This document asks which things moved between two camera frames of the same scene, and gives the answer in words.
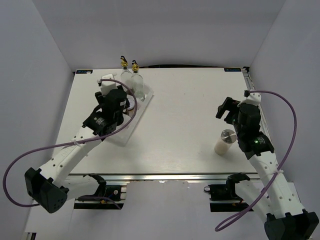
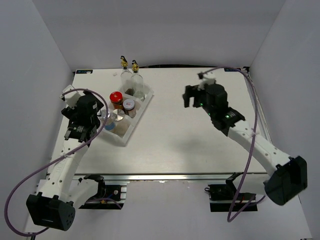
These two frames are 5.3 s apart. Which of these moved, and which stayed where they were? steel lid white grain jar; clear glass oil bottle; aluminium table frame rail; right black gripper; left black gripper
Moved: left black gripper; steel lid white grain jar; right black gripper
Stayed: aluminium table frame rail; clear glass oil bottle
